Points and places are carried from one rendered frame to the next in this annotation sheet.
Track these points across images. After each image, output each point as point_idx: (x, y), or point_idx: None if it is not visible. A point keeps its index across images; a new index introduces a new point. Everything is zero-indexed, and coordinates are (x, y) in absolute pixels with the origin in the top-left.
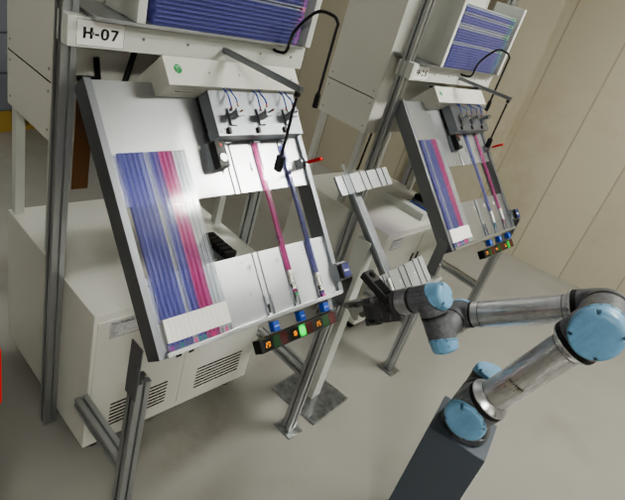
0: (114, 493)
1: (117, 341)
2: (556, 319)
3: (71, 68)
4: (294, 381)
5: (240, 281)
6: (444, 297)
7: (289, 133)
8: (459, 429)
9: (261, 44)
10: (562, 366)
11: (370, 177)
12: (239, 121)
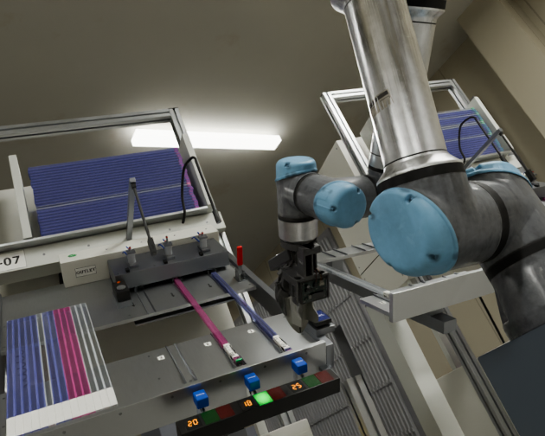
0: None
1: None
2: None
3: None
4: None
5: (144, 370)
6: (291, 160)
7: (208, 254)
8: (407, 248)
9: (166, 222)
10: (366, 8)
11: (343, 250)
12: (142, 264)
